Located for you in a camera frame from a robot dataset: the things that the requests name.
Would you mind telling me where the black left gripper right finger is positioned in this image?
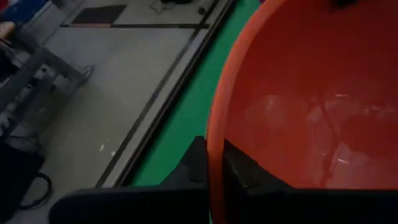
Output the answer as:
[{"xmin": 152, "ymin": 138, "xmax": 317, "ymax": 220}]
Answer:
[{"xmin": 223, "ymin": 139, "xmax": 295, "ymax": 193}]

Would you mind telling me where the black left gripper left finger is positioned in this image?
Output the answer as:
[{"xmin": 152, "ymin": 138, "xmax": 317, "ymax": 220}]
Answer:
[{"xmin": 160, "ymin": 136, "xmax": 209, "ymax": 190}]

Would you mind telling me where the red plastic bowl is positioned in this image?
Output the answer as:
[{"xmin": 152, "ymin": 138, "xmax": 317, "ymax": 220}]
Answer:
[{"xmin": 205, "ymin": 0, "xmax": 398, "ymax": 224}]

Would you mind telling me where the white crumpled item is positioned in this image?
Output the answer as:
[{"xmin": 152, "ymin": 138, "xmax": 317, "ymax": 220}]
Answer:
[{"xmin": 149, "ymin": 0, "xmax": 175, "ymax": 15}]

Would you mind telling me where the black box on floor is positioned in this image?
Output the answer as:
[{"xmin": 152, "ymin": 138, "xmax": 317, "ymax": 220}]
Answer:
[{"xmin": 0, "ymin": 139, "xmax": 46, "ymax": 220}]

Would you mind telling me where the dark floor mat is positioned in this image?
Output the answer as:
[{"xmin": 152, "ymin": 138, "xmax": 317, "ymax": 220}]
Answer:
[{"xmin": 71, "ymin": 4, "xmax": 127, "ymax": 25}]

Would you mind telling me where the blue object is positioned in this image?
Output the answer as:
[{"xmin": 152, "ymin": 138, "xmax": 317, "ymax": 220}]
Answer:
[{"xmin": 0, "ymin": 0, "xmax": 50, "ymax": 26}]

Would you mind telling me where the black table edge rail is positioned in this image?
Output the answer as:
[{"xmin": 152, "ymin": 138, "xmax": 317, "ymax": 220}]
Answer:
[{"xmin": 95, "ymin": 0, "xmax": 237, "ymax": 189}]

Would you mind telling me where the black floor cable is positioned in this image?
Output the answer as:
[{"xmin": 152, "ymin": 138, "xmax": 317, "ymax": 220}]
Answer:
[{"xmin": 20, "ymin": 172, "xmax": 53, "ymax": 210}]

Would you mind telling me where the grey metal frame stand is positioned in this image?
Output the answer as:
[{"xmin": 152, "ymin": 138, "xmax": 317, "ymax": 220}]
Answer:
[{"xmin": 0, "ymin": 27, "xmax": 94, "ymax": 139}]

